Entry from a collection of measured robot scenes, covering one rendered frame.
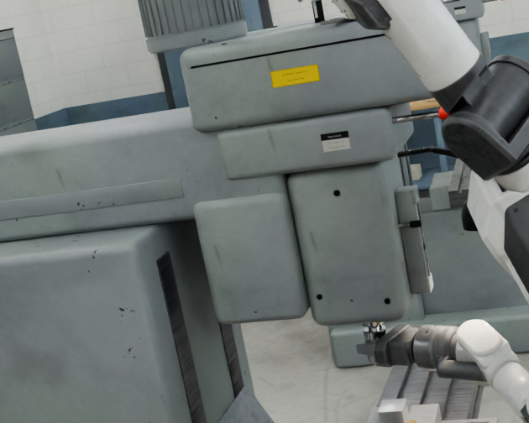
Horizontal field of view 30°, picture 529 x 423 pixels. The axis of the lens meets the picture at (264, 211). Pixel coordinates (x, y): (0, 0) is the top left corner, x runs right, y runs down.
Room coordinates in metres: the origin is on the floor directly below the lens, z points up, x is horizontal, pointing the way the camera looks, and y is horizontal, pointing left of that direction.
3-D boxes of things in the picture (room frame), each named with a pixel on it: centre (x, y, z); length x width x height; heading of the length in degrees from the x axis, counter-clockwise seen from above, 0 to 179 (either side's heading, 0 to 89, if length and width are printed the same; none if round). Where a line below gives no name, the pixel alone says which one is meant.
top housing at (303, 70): (1.92, -0.16, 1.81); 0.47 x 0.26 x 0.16; 71
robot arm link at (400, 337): (1.85, -0.24, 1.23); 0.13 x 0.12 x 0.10; 140
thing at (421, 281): (1.88, -0.28, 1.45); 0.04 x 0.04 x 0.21; 71
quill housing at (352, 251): (1.91, -0.17, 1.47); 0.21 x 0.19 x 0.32; 161
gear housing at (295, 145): (1.93, -0.13, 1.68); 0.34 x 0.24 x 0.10; 71
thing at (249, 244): (1.98, 0.01, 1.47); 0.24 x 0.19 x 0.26; 161
